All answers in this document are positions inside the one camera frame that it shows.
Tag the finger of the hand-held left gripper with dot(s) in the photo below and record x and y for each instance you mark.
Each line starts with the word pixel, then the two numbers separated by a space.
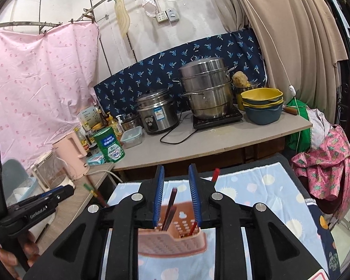
pixel 51 192
pixel 64 192

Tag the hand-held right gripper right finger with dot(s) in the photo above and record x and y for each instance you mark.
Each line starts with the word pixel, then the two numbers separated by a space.
pixel 194 192

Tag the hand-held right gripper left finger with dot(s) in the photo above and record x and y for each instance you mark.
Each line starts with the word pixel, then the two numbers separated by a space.
pixel 159 192

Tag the red and green chopstick pair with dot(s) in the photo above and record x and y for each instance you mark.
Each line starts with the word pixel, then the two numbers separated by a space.
pixel 97 197

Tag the pink perforated utensil holder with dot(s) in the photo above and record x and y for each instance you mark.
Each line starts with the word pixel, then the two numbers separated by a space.
pixel 169 243

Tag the person's left hand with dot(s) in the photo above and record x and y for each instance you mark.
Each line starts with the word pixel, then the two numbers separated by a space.
pixel 32 248

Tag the clear glass kettle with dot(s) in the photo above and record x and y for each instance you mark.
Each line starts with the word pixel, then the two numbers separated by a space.
pixel 51 169

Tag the pink electric kettle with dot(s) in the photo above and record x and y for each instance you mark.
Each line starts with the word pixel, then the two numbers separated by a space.
pixel 73 157

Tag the white plastic tub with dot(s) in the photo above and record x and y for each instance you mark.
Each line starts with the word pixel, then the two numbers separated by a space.
pixel 14 175

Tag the blue wipes packet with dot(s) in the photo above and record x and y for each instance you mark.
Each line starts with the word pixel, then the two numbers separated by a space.
pixel 96 159

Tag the dark sauce bottle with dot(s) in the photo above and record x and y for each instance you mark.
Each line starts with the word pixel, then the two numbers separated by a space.
pixel 92 144

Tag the light blue spotted tablecloth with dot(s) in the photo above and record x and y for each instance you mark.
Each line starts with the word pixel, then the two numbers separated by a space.
pixel 250 186

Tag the clear food container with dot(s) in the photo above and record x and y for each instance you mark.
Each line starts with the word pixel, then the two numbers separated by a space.
pixel 131 140

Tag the green tin can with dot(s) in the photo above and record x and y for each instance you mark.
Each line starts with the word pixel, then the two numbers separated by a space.
pixel 109 148

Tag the small lidded steel pot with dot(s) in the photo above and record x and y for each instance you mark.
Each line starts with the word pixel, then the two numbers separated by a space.
pixel 129 122

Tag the stainless steel rice cooker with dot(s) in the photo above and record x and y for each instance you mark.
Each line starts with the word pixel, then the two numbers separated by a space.
pixel 160 116

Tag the black induction cooktop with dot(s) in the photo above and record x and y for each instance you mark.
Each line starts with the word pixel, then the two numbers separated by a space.
pixel 221 121

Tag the yellow oil bottle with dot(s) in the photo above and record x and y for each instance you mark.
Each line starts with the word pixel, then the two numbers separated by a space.
pixel 113 128

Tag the white and green box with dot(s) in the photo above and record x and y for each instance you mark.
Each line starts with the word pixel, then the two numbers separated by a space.
pixel 89 116

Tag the stainless steel steamer pot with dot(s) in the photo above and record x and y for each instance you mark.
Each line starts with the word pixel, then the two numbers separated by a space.
pixel 207 93

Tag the blue plastic basin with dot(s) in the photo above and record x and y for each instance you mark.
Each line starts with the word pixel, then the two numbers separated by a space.
pixel 262 116

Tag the yellow metal cup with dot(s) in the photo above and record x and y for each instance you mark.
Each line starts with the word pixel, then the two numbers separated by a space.
pixel 239 99

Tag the green cloth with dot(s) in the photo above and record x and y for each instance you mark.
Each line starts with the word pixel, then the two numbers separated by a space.
pixel 294 140

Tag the pink printed curtain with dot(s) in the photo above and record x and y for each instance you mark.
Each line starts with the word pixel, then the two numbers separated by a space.
pixel 40 78

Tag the yellow plastic basin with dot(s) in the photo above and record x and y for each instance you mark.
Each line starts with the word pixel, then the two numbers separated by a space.
pixel 262 94

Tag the navy leaf-print cloth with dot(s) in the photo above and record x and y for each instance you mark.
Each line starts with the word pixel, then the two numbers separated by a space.
pixel 140 73

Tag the tan loofah sponge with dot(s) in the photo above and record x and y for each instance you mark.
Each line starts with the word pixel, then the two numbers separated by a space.
pixel 239 79

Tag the pink pineapple-print cloth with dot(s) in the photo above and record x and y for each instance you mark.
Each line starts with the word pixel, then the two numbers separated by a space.
pixel 323 163

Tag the yellow hanging cutting board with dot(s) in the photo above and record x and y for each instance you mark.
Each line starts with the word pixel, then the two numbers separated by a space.
pixel 122 17

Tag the beige curtain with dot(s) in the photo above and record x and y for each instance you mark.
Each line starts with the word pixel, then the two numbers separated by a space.
pixel 294 35

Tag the row of hanging clothes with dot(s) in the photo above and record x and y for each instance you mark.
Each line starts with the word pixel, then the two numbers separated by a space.
pixel 338 11

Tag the metal curtain rail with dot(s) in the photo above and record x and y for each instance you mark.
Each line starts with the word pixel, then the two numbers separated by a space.
pixel 26 22

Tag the wall power socket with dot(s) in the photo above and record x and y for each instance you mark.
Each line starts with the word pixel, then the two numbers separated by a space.
pixel 162 17

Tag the wall switch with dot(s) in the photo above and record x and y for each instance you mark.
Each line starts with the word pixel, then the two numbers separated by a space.
pixel 172 14

